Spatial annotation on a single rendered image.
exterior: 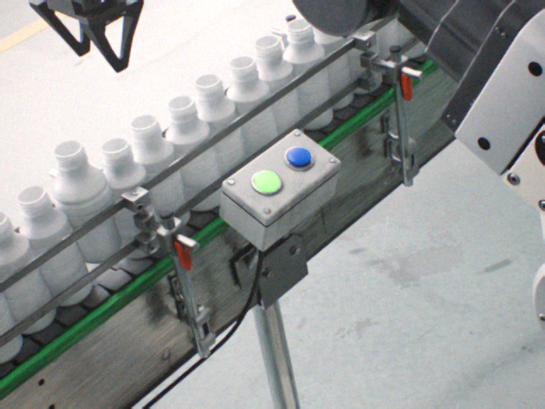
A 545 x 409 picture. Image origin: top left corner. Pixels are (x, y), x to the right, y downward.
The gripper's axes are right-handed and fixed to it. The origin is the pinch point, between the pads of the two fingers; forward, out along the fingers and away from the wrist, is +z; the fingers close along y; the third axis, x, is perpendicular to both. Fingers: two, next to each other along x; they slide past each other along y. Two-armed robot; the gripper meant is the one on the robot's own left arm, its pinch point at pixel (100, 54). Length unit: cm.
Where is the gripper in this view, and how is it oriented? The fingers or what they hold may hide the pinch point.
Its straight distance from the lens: 112.3
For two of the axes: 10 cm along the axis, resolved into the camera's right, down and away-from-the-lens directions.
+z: 1.5, 7.8, 6.1
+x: 6.9, -5.2, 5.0
